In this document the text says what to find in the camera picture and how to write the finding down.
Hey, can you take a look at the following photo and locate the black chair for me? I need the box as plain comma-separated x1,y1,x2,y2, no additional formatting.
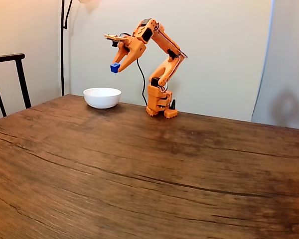
0,53,32,118

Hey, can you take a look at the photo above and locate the camera on orange mount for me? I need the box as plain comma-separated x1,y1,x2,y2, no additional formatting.
104,33,131,48

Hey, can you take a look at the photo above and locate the black floor lamp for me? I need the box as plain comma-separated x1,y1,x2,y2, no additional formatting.
60,0,102,97

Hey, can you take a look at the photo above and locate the black camera cable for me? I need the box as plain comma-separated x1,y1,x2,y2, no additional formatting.
136,58,149,107

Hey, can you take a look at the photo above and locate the white bowl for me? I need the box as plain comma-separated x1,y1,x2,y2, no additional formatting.
83,87,122,110

